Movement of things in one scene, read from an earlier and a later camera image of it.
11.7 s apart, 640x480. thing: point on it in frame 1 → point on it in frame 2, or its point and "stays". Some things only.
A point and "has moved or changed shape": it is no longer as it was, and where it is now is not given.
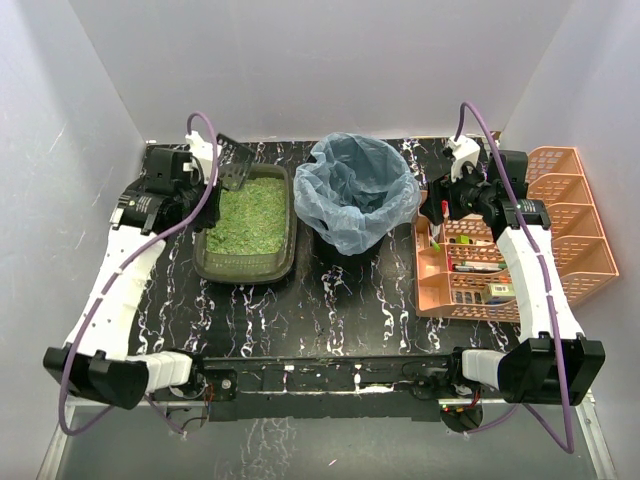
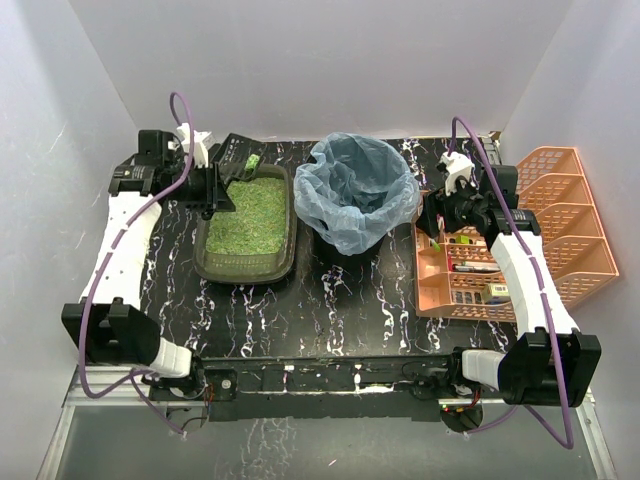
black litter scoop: [235, 162] has moved or changed shape
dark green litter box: [253, 240] stays
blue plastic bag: [358, 188] stays
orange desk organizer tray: [461, 271] stays
